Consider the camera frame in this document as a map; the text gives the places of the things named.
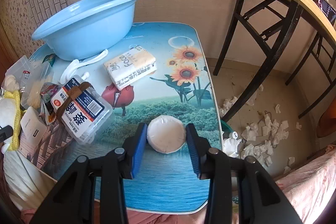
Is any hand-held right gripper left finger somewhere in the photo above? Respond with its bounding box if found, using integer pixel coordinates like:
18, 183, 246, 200
30, 123, 149, 224

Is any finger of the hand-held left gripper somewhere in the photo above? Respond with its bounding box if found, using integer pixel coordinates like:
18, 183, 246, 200
0, 126, 13, 143

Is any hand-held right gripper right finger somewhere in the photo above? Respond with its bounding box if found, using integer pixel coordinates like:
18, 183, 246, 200
185, 123, 303, 224

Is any white plush toy yellow scarf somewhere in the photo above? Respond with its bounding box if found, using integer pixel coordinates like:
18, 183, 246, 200
0, 74, 23, 153

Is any white round puck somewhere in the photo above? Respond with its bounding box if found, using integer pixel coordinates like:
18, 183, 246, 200
146, 115, 186, 153

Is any green snack packet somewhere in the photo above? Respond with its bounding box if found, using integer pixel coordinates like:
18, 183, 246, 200
39, 82, 62, 109

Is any clear labelled floss pick box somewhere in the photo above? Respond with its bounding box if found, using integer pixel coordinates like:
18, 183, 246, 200
51, 74, 113, 145

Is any white cream tissue pack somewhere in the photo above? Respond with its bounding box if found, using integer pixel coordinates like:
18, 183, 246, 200
103, 45, 157, 91

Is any light blue plastic basin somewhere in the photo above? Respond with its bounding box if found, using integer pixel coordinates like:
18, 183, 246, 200
31, 0, 146, 61

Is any white charger block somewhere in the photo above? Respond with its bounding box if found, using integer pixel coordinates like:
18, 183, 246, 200
20, 106, 48, 147

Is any white cloth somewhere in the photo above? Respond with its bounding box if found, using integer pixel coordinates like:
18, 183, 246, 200
3, 151, 57, 211

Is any clear toothpick container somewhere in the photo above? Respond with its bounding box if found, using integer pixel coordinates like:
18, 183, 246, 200
20, 61, 54, 109

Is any brown hair band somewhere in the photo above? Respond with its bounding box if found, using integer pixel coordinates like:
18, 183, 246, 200
56, 82, 91, 123

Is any pile of crumpled tissues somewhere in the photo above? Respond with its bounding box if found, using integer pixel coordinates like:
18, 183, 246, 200
219, 85, 302, 174

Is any white plastic hanger hook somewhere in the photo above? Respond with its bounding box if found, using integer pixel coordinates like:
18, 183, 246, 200
60, 49, 109, 84

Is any pink floral blanket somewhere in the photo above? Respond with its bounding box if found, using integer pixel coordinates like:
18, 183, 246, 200
274, 144, 336, 224

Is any orange round object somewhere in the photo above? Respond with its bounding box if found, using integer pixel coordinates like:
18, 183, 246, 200
316, 98, 336, 138

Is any dark printed box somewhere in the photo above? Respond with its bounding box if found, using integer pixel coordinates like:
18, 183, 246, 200
308, 0, 336, 22

